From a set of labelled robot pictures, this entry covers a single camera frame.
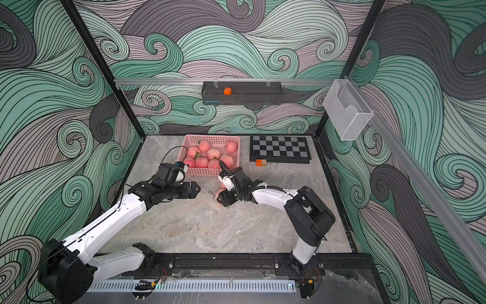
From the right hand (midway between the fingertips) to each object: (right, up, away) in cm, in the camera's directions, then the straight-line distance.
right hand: (225, 195), depth 89 cm
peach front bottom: (-14, +15, +12) cm, 24 cm away
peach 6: (-20, +21, +15) cm, 33 cm away
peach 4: (-8, +20, +15) cm, 26 cm away
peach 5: (0, +16, +15) cm, 22 cm away
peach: (-3, +2, 0) cm, 4 cm away
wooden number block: (+21, +15, +15) cm, 29 cm away
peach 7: (-7, +15, +10) cm, 19 cm away
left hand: (-14, +6, -8) cm, 17 cm away
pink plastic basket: (-5, +28, +26) cm, 38 cm away
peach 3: (-14, +24, +19) cm, 34 cm away
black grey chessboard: (+31, +23, +19) cm, 43 cm away
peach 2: (+2, +24, +18) cm, 31 cm away
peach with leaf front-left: (-20, +16, +12) cm, 29 cm away
